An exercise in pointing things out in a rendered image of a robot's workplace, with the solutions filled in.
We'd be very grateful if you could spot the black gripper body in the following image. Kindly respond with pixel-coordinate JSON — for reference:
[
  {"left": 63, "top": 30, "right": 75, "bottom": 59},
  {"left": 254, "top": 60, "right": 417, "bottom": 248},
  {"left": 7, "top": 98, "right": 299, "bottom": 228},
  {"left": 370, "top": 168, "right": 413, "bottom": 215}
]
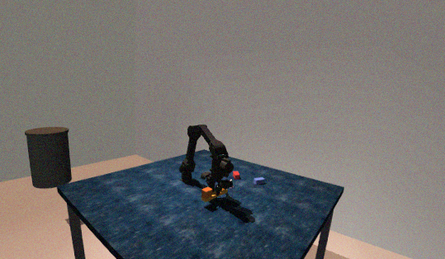
[{"left": 201, "top": 168, "right": 233, "bottom": 189}]

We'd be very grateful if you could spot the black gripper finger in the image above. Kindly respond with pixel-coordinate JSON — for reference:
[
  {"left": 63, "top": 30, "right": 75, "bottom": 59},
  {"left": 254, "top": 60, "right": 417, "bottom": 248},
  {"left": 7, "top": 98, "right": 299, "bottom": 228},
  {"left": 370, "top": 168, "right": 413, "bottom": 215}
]
[
  {"left": 206, "top": 181, "right": 215, "bottom": 192},
  {"left": 215, "top": 184, "right": 222, "bottom": 196}
]

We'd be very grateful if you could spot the small blue block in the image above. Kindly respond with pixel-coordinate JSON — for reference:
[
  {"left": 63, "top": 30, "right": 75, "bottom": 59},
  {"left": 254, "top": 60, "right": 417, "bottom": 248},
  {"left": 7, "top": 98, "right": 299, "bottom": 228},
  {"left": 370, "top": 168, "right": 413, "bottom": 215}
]
[{"left": 253, "top": 177, "right": 264, "bottom": 185}]

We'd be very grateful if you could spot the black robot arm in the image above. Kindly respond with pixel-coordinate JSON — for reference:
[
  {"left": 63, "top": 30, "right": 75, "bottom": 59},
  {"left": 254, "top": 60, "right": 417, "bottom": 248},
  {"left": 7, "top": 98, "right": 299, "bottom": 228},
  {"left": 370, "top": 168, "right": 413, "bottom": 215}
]
[{"left": 178, "top": 125, "right": 234, "bottom": 182}]

